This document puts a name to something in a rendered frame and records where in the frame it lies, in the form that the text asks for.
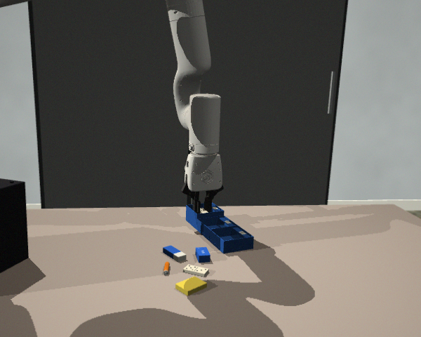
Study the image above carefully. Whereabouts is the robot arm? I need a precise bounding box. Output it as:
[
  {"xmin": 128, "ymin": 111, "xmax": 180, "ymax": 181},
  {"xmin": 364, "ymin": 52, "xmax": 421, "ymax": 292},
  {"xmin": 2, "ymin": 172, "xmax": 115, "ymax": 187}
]
[{"xmin": 166, "ymin": 0, "xmax": 221, "ymax": 155}]

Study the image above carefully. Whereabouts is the blue nine-volt battery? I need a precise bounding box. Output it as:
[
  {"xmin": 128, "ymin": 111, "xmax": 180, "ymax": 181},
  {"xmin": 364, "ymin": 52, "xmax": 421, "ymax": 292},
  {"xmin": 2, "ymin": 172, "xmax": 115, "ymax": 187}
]
[{"xmin": 196, "ymin": 247, "xmax": 211, "ymax": 263}]

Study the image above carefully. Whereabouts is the blue and white eraser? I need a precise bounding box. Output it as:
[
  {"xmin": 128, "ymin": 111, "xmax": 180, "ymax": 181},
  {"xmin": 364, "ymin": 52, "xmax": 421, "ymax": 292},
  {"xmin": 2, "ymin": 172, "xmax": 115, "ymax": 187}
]
[{"xmin": 163, "ymin": 245, "xmax": 187, "ymax": 262}]

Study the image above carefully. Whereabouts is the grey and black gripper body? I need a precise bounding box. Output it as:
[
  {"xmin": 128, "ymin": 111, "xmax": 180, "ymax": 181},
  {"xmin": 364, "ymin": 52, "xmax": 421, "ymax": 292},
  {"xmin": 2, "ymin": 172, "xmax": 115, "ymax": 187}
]
[{"xmin": 185, "ymin": 152, "xmax": 222, "ymax": 192}]

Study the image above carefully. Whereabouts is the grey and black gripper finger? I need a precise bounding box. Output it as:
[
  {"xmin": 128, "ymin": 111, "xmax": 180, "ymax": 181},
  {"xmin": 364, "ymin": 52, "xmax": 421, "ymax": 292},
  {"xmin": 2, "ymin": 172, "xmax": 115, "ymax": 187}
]
[
  {"xmin": 204, "ymin": 185, "xmax": 224, "ymax": 212},
  {"xmin": 181, "ymin": 179, "xmax": 201, "ymax": 213}
]

